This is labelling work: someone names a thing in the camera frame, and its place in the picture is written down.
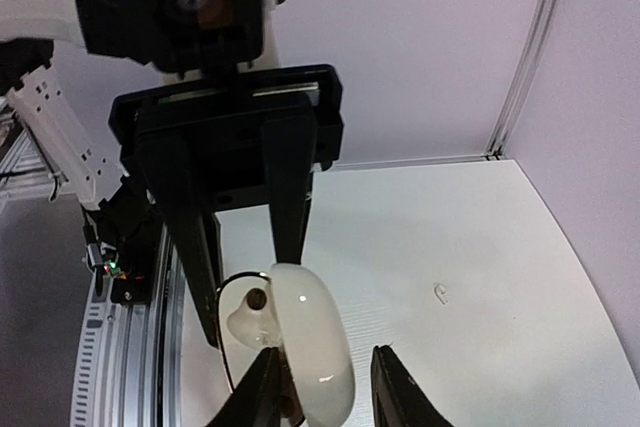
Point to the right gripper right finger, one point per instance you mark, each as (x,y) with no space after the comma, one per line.
(397,399)

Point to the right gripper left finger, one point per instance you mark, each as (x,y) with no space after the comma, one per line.
(256,399)

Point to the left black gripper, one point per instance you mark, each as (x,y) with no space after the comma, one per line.
(230,145)

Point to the white earbud charging case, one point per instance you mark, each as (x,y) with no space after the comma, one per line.
(289,308)

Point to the white earbud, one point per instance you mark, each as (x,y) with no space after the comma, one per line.
(440,292)

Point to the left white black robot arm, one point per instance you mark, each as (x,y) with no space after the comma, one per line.
(29,31)

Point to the aluminium front rail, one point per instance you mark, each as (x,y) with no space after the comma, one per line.
(127,370)

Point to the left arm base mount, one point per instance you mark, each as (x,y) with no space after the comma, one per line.
(125,231)

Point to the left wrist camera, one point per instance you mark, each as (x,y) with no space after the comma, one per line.
(175,36)

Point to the right aluminium frame post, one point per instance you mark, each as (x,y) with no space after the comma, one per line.
(523,78)

